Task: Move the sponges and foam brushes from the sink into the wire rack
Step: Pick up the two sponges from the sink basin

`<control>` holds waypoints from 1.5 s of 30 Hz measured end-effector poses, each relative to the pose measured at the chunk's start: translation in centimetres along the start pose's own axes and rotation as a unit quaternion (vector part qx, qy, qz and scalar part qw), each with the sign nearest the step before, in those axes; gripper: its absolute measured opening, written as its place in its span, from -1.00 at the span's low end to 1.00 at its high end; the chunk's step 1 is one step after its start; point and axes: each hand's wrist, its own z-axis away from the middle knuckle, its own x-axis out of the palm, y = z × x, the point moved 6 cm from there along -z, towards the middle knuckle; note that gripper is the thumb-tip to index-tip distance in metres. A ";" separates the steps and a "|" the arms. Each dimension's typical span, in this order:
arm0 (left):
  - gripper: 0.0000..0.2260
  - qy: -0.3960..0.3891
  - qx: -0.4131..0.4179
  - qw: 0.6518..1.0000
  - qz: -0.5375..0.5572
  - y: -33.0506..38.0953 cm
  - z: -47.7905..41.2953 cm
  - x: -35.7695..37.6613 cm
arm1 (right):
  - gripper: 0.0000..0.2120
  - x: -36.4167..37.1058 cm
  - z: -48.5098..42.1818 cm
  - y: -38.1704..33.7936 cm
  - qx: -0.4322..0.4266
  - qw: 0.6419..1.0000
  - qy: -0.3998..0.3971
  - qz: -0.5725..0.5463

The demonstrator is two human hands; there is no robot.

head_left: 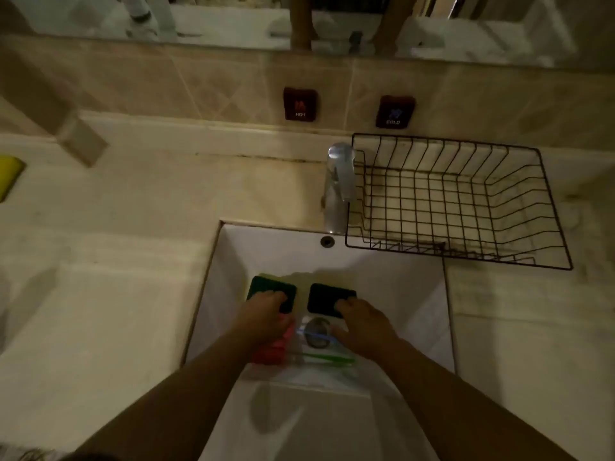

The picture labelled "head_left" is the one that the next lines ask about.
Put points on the person's right hand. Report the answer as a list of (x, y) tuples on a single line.
[(367, 328)]

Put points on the person's left hand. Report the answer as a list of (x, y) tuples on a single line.
[(262, 319)]

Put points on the person's left fingers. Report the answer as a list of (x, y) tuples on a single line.
[(277, 300)]

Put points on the person's right fingers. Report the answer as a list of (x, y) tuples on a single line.
[(347, 306)]

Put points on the green sponge with yellow edge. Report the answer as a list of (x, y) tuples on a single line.
[(262, 286)]

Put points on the dark green scouring sponge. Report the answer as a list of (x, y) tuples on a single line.
[(326, 297)]

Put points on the person's left forearm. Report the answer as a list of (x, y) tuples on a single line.
[(192, 398)]

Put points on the person's right forearm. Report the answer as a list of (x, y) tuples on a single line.
[(456, 408)]

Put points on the white square sink basin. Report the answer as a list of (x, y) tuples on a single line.
[(384, 302)]

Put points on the metal sink drain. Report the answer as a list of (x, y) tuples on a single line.
[(317, 332)]

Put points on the red object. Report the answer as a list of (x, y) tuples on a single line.
[(275, 352)]

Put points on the clear bag with green strip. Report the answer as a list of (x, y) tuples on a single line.
[(326, 356)]

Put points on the chrome faucet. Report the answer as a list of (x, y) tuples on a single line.
[(338, 187)]

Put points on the yellow object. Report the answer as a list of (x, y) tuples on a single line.
[(8, 176)]

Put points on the dark red-marked wall button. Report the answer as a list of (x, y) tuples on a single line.
[(300, 104)]

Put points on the dark blue-marked wall button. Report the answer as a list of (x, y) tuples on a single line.
[(395, 111)]

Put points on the wall mirror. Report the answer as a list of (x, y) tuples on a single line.
[(230, 19)]

